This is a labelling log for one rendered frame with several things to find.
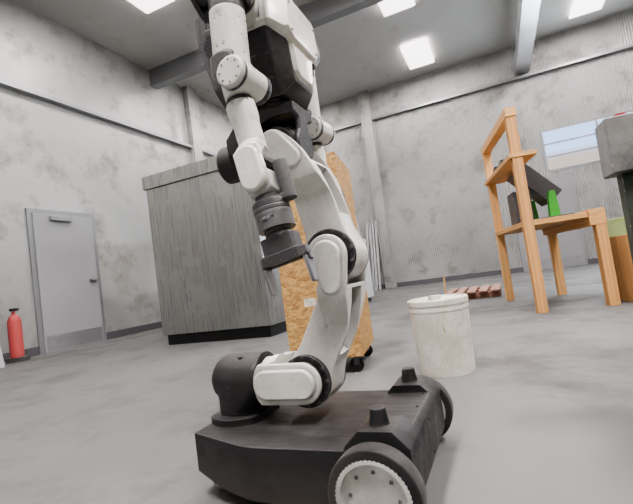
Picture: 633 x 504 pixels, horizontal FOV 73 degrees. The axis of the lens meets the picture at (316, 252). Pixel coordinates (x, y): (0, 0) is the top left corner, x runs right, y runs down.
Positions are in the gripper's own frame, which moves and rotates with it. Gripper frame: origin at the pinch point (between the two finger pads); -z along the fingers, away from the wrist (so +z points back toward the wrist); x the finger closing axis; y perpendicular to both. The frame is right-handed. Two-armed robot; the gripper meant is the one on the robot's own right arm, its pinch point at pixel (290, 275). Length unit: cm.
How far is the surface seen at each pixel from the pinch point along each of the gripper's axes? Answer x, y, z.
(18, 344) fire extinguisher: -547, 262, 79
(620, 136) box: 87, 74, 17
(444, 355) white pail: 3, 126, -42
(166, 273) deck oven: -311, 299, 100
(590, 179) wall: 268, 1060, 134
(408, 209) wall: -143, 1052, 221
